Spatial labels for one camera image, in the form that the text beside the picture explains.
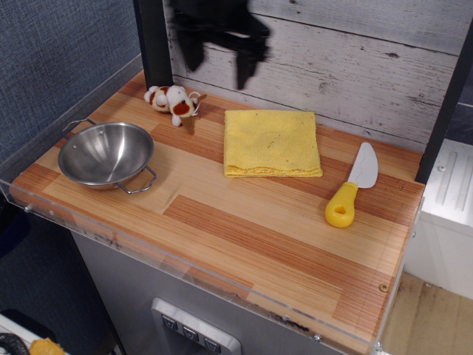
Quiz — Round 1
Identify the stainless steel bowl with handles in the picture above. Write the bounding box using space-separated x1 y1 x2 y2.
58 118 157 195

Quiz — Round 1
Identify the silver button control panel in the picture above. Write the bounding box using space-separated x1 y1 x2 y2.
151 297 242 354

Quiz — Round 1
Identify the white side shelf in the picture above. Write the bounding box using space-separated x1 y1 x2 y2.
404 139 472 299

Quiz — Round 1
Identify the black vertical post right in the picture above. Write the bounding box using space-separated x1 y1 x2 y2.
415 1 472 183

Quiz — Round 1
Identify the black vertical post left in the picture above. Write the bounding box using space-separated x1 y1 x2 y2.
133 0 174 87

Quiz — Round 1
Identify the black vertical post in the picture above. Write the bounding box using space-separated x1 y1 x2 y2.
133 0 174 87
415 1 472 183

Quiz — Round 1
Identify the yellow handled white knife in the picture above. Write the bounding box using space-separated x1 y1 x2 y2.
325 142 378 228

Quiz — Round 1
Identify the white and brown plush toy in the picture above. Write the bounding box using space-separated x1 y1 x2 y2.
143 85 207 135

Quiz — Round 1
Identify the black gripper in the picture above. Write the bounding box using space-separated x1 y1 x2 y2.
169 0 270 89

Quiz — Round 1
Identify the folded yellow cloth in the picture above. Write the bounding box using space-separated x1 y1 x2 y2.
223 109 323 178

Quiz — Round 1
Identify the silver toy kitchen cabinet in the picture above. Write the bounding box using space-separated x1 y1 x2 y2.
72 231 344 355

